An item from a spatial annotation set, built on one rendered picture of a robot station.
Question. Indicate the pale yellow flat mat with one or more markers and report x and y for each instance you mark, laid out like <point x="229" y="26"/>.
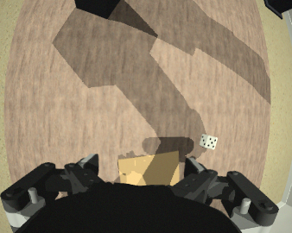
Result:
<point x="154" y="169"/>

